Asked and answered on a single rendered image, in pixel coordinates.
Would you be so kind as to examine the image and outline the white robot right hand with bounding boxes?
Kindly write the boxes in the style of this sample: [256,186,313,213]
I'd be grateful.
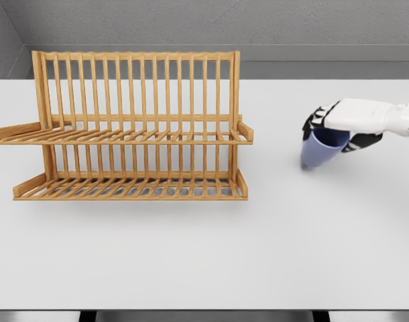
[302,98,389,154]

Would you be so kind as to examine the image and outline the blue cup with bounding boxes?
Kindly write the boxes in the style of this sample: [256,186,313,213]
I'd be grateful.
[299,126,351,169]

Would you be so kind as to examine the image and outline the wooden two-tier dish rack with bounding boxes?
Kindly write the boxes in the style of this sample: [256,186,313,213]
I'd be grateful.
[0,50,254,202]

